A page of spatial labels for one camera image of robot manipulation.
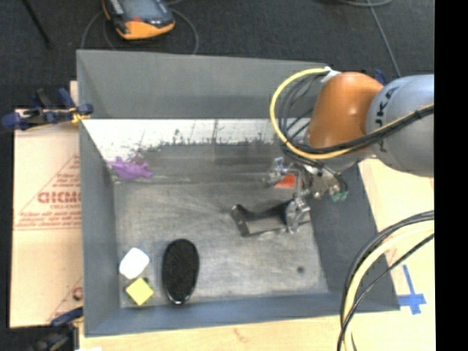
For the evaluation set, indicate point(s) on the purple toy animal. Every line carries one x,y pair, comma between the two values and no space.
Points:
129,169

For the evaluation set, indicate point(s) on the yellow square sponge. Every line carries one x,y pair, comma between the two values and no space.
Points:
139,291

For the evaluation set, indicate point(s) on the dark grey flat block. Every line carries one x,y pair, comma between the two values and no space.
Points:
257,223

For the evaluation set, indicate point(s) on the brown cardboard board, red print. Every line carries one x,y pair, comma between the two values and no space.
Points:
44,240

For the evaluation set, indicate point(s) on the orange-red small block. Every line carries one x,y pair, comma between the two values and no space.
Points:
286,183

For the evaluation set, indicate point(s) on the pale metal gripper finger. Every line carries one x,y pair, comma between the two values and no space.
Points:
275,167
298,214

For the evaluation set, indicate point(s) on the white rounded block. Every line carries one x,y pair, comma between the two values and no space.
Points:
134,263

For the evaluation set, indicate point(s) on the grey metal bin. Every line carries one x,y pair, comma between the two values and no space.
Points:
226,258

